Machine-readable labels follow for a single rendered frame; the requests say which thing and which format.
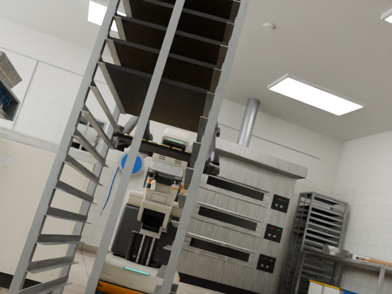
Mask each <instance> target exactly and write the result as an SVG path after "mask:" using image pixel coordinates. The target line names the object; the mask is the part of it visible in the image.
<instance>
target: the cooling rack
mask: <svg viewBox="0 0 392 294"><path fill-rule="evenodd" d="M315 194H316V195H319V196H322V197H325V198H328V199H331V200H334V201H338V202H341V203H343V204H347V202H345V201H342V200H340V199H336V198H333V197H329V196H327V195H324V194H320V193H317V192H314V191H312V192H300V194H299V199H298V202H297V207H296V211H297V210H299V207H298V205H300V202H299V200H301V197H300V195H304V196H306V197H310V198H311V201H310V206H309V211H308V215H307V220H306V225H305V228H304V234H303V239H302V243H301V247H300V250H303V245H304V242H305V237H306V232H307V227H308V224H309V218H310V213H311V210H312V205H313V200H314V199H315V200H319V201H323V202H326V203H328V204H333V205H339V204H336V203H334V202H331V201H327V200H324V199H321V198H318V197H315V196H314V195H315ZM306 197H305V201H304V206H303V210H304V207H305V202H306ZM303 210H302V215H303ZM297 215H298V212H295V216H297ZM302 215H301V219H300V223H301V220H302ZM294 221H296V217H294V220H293V225H292V230H291V233H290V238H289V242H291V241H292V239H291V237H292V236H293V233H292V231H294V228H293V226H295V222H294ZM300 223H299V228H300ZM299 228H298V231H297V236H296V241H297V238H298V233H299ZM296 241H295V246H296ZM290 246H291V245H290V244H289V243H288V247H289V248H290ZM295 246H294V250H293V255H294V251H295ZM287 253H289V250H288V248H287V251H286V256H285V261H284V265H285V264H286V262H287V261H286V258H287V259H288V255H287ZM293 255H292V260H293ZM301 256H302V253H300V252H299V257H298V260H297V265H296V270H295V275H294V279H293V284H292V289H291V292H290V294H293V291H294V287H295V282H296V277H297V274H298V269H299V264H300V259H301ZM292 260H291V263H290V268H289V273H290V270H291V265H292ZM284 265H283V269H282V274H281V279H280V283H279V286H281V285H282V283H281V281H282V280H283V277H282V275H284V271H283V270H285V267H286V266H284ZM289 273H288V278H289ZM288 278H287V282H286V286H287V283H288ZM286 286H285V291H286ZM280 290H281V289H280V288H279V287H278V292H277V294H282V293H280ZM285 291H284V294H285Z"/></svg>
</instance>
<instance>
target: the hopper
mask: <svg viewBox="0 0 392 294"><path fill-rule="evenodd" d="M0 76H1V77H2V79H3V80H4V81H5V82H6V84H7V85H8V86H9V87H10V89H12V88H13V87H14V86H16V85H17V84H18V83H20V82H21V81H22V78H21V77H20V75H19V74H18V72H17V71H16V69H15V68H14V66H13V65H12V63H11V62H10V60H9V58H8V57H7V56H6V54H5V52H3V51H0Z"/></svg>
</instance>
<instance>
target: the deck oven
mask: <svg viewBox="0 0 392 294"><path fill-rule="evenodd" d="M216 152H219V153H220V159H219V163H220V165H219V167H220V172H219V174H218V175H217V176H209V175H205V174H202V177H201V181H200V184H199V188H198V192H197V196H196V199H195V203H194V207H193V209H192V214H191V218H190V221H189V224H188V229H187V233H186V236H185V239H184V243H183V247H182V250H181V254H180V258H179V261H178V265H177V268H176V271H177V272H178V276H179V277H180V282H183V283H186V284H190V285H194V286H199V287H202V288H205V289H210V290H213V291H217V292H221V293H225V294H271V289H272V284H273V281H274V276H275V271H276V268H277V263H278V258H279V254H280V250H281V246H282V241H283V238H284V233H285V228H286V223H287V220H288V215H289V210H290V207H291V202H292V197H293V193H294V189H295V184H296V180H298V179H306V176H307V171H308V168H307V167H304V166H301V165H298V164H295V163H292V162H289V161H287V160H283V159H280V158H278V157H275V156H271V155H268V154H266V153H263V152H260V151H257V150H254V149H251V148H248V147H245V146H243V145H239V144H237V143H234V142H230V141H227V140H225V139H222V138H219V137H216Z"/></svg>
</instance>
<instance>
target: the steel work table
mask: <svg viewBox="0 0 392 294"><path fill-rule="evenodd" d="M300 253H302V257H301V261H300V266H299V271H298V274H297V280H296V285H295V290H294V293H293V294H297V293H298V288H299V283H300V277H301V274H302V269H303V264H304V261H305V255H306V254H308V255H310V256H314V257H318V258H321V259H324V260H328V261H332V262H334V263H337V267H336V270H335V276H334V282H333V286H335V287H336V285H337V280H338V274H339V271H340V265H341V264H342V265H348V266H352V267H356V268H362V269H366V270H371V271H376V272H380V274H379V280H378V283H377V289H376V294H381V293H382V286H383V280H384V274H391V275H392V267H389V266H387V265H383V264H377V263H373V262H367V261H361V260H354V259H350V257H349V256H346V257H345V258H344V257H338V256H334V255H328V254H321V253H315V252H311V251H305V250H300Z"/></svg>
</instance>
